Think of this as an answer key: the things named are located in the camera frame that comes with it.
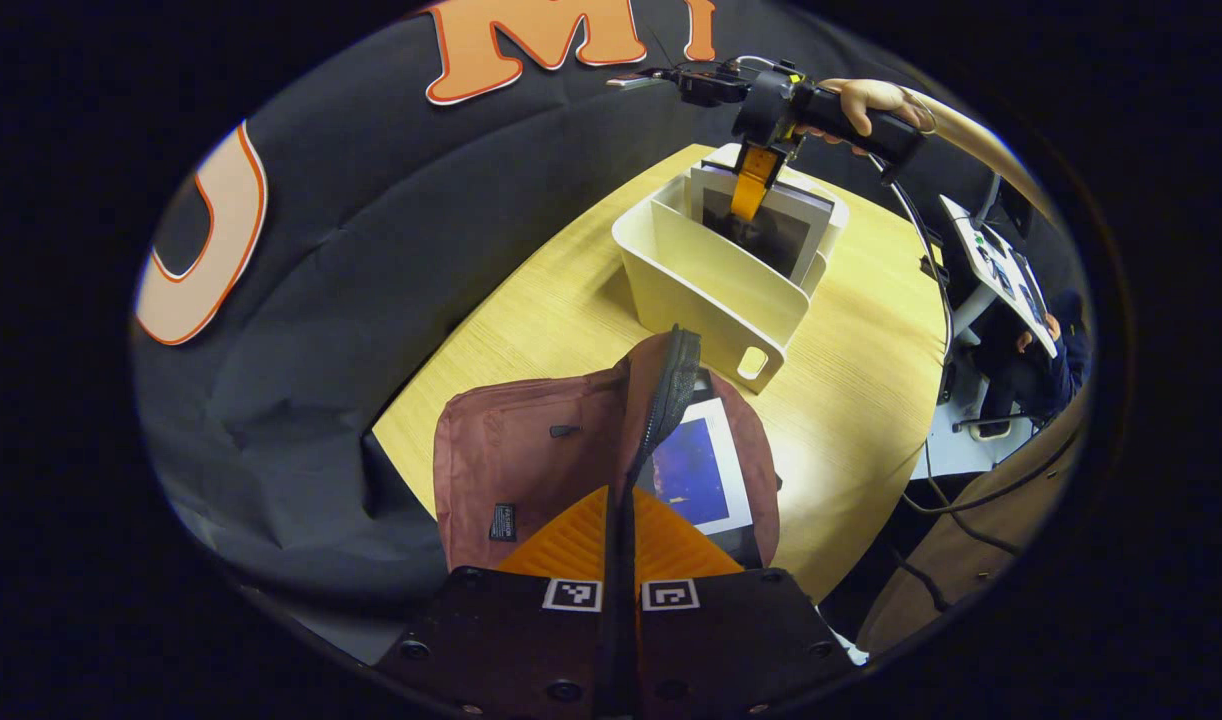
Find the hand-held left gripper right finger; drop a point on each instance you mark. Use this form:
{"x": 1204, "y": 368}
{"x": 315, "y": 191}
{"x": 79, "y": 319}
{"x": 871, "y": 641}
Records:
{"x": 731, "y": 640}

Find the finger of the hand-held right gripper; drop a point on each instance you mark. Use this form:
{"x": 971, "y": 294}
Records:
{"x": 753, "y": 185}

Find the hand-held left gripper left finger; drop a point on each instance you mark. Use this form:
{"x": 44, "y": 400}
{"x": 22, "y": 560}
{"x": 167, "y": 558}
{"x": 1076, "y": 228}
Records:
{"x": 501, "y": 640}

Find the portrait cover book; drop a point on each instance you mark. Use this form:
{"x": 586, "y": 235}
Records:
{"x": 791, "y": 235}

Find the white bookshelf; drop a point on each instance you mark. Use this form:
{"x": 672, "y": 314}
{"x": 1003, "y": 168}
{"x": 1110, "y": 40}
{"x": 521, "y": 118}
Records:
{"x": 701, "y": 280}

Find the blue cover book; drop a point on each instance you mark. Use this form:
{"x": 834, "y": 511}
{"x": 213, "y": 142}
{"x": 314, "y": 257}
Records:
{"x": 696, "y": 470}

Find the maroon schoolbag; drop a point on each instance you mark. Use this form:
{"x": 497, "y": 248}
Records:
{"x": 531, "y": 460}

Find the person's tan trousers leg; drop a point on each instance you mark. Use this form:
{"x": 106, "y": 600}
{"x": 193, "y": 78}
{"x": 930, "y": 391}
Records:
{"x": 971, "y": 560}

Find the black monitor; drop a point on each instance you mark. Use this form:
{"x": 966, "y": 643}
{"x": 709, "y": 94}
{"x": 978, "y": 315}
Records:
{"x": 1011, "y": 205}

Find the white background desk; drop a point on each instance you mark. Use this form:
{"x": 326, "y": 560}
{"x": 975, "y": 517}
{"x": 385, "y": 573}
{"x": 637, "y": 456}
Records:
{"x": 1001, "y": 265}

